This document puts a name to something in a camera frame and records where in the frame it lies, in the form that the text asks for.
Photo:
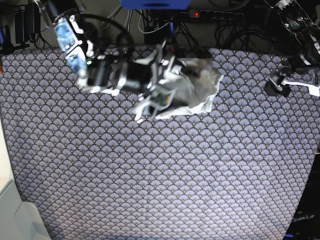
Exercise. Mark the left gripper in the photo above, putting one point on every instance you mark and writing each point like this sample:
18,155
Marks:
290,66

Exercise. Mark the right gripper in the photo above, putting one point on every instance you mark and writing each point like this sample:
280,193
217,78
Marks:
133,77

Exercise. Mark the white T-shirt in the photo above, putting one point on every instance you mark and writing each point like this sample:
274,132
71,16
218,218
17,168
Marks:
195,80

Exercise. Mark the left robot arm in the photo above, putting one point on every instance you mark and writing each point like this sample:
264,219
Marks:
307,32

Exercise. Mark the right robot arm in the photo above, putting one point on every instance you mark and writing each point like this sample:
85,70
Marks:
101,67

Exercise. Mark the black box under table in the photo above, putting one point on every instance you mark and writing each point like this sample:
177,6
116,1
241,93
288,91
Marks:
158,36

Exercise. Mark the black power strip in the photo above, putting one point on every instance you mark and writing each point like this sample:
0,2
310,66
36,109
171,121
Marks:
215,15

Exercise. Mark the patterned blue table cloth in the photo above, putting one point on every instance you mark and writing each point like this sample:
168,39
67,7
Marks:
94,173

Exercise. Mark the black stand left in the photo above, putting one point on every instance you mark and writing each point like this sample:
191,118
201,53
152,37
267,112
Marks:
27,26

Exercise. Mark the grey plastic bin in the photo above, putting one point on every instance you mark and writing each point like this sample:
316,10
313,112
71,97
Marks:
19,220

